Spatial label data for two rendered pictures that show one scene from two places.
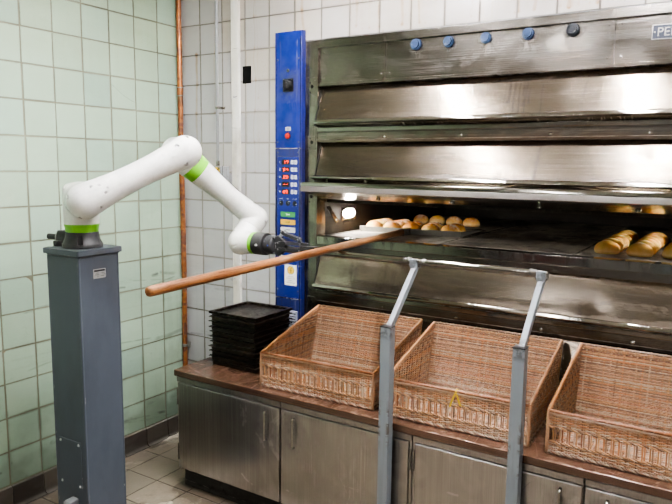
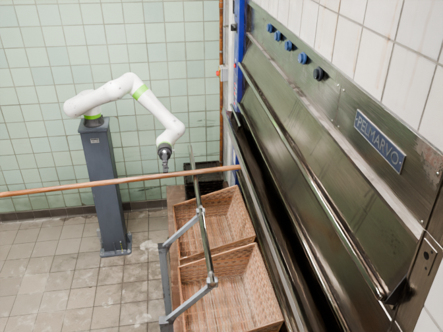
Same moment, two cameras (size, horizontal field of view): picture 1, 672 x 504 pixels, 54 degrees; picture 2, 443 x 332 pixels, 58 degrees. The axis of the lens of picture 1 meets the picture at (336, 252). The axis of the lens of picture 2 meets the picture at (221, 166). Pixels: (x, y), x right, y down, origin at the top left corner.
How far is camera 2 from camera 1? 2.40 m
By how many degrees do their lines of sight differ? 52
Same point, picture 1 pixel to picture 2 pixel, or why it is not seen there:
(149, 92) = (195, 8)
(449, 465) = not seen: outside the picture
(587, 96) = (316, 150)
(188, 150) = (107, 93)
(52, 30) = not seen: outside the picture
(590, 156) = (313, 205)
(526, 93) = (297, 116)
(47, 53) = not seen: outside the picture
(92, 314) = (92, 159)
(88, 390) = (95, 191)
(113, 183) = (77, 104)
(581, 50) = (322, 99)
